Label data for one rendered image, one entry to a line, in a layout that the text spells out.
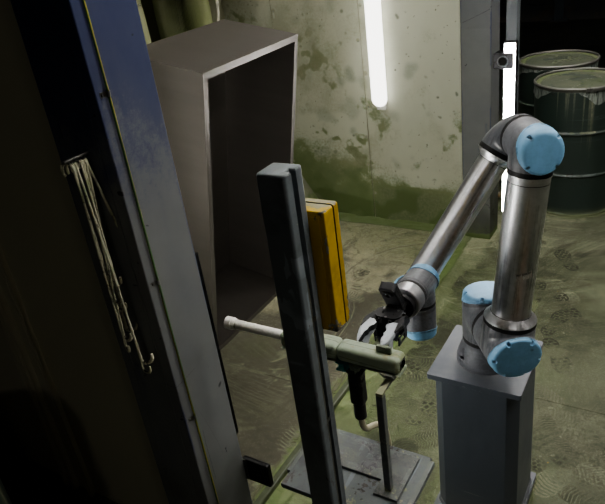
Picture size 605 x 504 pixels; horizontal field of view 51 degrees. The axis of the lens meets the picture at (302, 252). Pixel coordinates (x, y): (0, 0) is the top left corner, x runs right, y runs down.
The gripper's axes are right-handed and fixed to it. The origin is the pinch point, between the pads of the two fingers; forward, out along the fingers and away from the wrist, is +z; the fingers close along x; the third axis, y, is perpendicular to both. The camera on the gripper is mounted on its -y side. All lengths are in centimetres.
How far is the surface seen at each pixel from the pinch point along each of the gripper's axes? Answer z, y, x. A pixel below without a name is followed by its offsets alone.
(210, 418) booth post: 13, 30, 47
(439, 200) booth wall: -266, 84, 80
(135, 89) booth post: 11, -63, 47
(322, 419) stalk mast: 30.3, -1.3, -3.4
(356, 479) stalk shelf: 16.4, 30.4, -1.2
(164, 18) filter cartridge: -181, -53, 212
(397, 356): 10.0, -5.0, -11.5
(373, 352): 10.5, -5.0, -6.0
